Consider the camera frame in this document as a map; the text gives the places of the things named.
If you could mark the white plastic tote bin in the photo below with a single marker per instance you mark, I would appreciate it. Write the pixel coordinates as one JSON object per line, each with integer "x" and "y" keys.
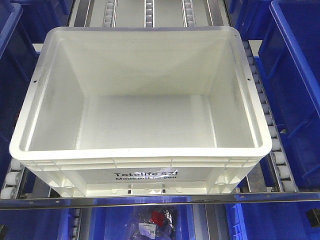
{"x": 141, "y": 111}

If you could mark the blue bin lower center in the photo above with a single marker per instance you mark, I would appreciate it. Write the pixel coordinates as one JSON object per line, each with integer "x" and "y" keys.
{"x": 113, "y": 223}

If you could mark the blue bin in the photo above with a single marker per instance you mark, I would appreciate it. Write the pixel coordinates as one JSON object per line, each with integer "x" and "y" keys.
{"x": 113, "y": 223}
{"x": 273, "y": 220}
{"x": 34, "y": 224}

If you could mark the blue bin right shelf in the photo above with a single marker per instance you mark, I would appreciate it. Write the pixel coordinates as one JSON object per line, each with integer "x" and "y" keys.
{"x": 290, "y": 57}

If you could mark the blue bin shelf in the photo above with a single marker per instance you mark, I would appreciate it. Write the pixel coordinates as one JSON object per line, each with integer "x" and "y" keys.
{"x": 17, "y": 62}
{"x": 290, "y": 57}

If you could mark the blue bin left shelf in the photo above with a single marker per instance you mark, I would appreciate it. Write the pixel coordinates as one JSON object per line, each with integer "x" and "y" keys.
{"x": 17, "y": 62}

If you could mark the blue bin lower right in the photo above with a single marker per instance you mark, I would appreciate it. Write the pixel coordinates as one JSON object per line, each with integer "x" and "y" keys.
{"x": 273, "y": 220}

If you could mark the blue bin lower left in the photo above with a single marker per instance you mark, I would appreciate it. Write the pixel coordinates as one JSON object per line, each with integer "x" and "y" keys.
{"x": 34, "y": 224}

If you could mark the plastic bag with parts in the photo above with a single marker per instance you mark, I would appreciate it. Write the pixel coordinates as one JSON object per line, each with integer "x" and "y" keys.
{"x": 154, "y": 223}

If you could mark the right roller track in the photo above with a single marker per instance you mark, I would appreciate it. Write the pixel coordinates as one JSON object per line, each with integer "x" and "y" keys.
{"x": 273, "y": 174}

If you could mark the roller track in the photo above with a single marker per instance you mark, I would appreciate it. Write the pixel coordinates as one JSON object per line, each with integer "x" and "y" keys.
{"x": 273, "y": 174}
{"x": 12, "y": 180}

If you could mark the left roller track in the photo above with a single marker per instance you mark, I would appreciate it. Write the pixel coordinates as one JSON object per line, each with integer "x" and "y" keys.
{"x": 12, "y": 180}

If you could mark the steel shelf front rail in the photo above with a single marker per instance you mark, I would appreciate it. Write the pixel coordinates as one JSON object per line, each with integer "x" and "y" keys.
{"x": 151, "y": 200}

